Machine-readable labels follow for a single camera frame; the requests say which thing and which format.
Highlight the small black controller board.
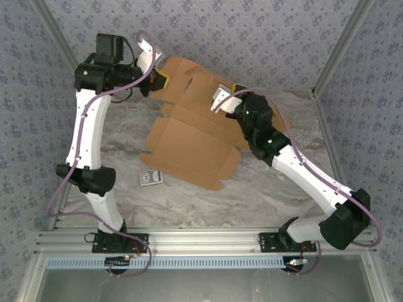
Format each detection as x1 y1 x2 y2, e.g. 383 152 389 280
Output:
283 256 309 274
105 255 132 275

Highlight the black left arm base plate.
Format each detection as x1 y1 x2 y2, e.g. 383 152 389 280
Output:
91 228 149 254

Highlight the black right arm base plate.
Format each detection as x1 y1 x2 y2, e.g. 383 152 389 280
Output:
258 232 317 254

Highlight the brown cardboard box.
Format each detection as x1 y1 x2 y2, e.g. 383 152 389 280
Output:
140 55 293 192

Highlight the blue playing card deck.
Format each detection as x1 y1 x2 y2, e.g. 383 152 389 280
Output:
139 169 164 187

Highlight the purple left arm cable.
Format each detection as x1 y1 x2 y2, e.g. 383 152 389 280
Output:
45 30 157 278

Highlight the slotted grey cable duct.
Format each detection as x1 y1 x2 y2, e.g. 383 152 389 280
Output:
46 255 305 271

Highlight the aluminium rail beam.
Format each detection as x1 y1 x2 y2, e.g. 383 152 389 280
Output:
33 228 378 255

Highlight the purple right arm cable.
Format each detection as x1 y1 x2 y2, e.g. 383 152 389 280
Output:
211 89 384 276

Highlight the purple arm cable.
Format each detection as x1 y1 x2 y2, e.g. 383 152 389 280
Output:
45 30 157 278
211 89 384 276

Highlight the aluminium table side rail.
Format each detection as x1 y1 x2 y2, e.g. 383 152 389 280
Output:
48 184 70 231
311 89 360 230

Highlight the aluminium upright frame post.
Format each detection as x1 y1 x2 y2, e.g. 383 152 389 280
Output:
31 0 79 72
310 0 376 97

